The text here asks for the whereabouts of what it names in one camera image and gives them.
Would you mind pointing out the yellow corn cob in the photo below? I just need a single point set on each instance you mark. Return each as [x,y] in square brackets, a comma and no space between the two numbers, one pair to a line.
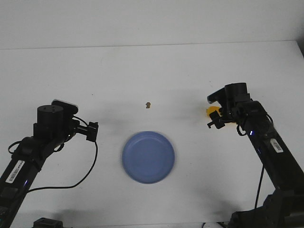
[216,108]

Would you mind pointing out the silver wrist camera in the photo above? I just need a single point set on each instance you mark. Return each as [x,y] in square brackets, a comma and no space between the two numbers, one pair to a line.
[218,96]
[68,107]

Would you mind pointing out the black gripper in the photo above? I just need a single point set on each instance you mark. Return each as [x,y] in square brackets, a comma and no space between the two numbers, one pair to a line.
[216,120]
[90,131]

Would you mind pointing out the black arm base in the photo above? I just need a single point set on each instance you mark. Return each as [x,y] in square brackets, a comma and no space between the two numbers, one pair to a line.
[282,209]
[47,223]

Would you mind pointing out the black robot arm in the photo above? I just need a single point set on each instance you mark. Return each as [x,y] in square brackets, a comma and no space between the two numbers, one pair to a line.
[250,116]
[56,124]

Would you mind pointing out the small brown crumb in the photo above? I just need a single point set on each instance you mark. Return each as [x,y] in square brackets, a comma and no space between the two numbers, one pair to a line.
[148,105]

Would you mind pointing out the blue round plate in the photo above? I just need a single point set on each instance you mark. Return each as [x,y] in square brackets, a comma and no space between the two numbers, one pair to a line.
[148,157]

